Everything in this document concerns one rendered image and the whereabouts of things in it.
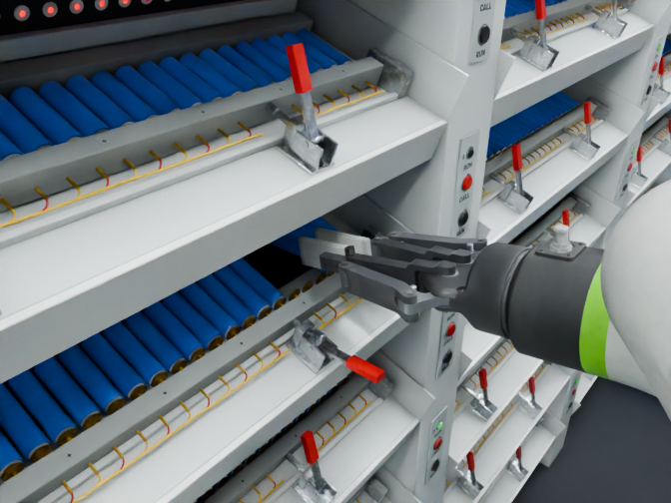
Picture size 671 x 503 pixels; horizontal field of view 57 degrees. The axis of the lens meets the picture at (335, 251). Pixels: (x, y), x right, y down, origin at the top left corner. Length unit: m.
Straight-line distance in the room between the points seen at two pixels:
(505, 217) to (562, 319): 0.44
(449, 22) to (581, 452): 1.44
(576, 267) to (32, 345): 0.35
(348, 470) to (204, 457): 0.28
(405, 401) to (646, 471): 1.14
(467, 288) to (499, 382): 0.71
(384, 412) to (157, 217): 0.49
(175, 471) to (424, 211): 0.36
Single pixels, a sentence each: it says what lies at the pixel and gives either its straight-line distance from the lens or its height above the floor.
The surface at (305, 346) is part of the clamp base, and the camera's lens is 0.58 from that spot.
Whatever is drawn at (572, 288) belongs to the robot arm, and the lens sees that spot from 0.46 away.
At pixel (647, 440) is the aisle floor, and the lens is 1.97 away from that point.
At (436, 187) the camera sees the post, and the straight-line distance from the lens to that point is 0.66.
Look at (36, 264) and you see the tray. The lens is 0.38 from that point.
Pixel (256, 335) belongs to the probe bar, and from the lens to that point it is 0.57.
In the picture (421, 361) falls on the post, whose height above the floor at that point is 0.79.
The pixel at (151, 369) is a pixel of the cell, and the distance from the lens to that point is 0.54.
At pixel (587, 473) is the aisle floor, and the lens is 1.82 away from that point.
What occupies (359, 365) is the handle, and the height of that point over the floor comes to 0.93.
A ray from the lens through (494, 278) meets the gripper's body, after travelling 0.49.
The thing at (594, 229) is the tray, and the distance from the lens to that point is 1.36.
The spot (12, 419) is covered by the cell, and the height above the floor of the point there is 0.96.
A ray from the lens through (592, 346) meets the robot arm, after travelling 0.46.
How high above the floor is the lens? 1.29
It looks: 29 degrees down
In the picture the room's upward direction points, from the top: straight up
